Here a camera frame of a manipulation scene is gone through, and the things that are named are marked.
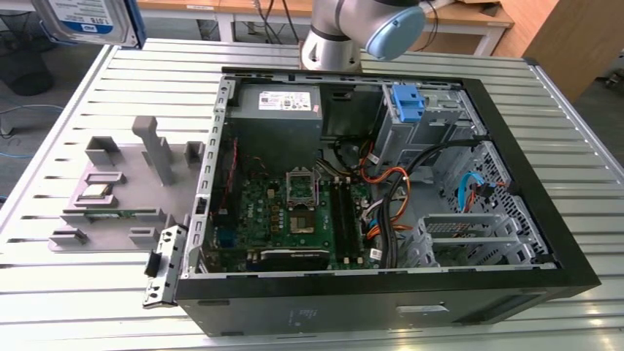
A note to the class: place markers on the hard disk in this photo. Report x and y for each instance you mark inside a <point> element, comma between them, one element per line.
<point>83,18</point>

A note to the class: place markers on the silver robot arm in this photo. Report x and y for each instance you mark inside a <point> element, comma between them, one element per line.
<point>331,44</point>

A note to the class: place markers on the silver disk bay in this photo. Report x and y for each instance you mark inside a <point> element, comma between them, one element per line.
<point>477,240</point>

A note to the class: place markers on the CPU socket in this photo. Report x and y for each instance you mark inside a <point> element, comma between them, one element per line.
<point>303,223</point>

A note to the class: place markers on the black RAM slot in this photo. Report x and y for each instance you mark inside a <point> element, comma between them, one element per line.
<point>340,219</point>
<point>353,219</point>

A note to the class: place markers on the grey power supply unit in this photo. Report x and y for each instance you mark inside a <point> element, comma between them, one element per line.
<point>272,135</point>

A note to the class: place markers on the black case fan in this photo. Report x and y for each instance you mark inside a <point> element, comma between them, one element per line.
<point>227,183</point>

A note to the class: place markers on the green motherboard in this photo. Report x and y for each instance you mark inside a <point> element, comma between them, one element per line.
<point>253,226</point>

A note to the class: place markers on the black graphics card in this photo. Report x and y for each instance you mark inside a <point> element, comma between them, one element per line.
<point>292,256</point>

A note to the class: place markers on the blue plastic drive carrier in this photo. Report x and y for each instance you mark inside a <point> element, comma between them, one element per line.
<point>407,104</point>

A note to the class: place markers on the silver drive cage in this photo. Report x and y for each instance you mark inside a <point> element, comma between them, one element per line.
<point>439,120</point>

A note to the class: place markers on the grey parts rack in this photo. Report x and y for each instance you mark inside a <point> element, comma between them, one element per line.
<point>141,197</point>

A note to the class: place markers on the black PC case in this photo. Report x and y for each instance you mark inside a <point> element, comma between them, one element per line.
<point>341,311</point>

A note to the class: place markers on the green RAM stick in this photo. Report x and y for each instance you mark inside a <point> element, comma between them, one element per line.
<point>127,213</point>

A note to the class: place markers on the wooden top workbench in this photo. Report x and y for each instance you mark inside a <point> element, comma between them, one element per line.
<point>225,31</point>

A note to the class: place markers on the silver CPU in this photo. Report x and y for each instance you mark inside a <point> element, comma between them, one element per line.
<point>97,191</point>

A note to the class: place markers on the wooden cabinet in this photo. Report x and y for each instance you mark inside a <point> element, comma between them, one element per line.
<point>575,44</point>

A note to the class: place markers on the black mesh trash bin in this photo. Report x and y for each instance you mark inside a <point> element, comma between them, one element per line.
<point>29,69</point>

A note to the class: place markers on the silver slot retainer bracket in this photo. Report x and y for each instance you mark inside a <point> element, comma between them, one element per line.
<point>168,263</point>

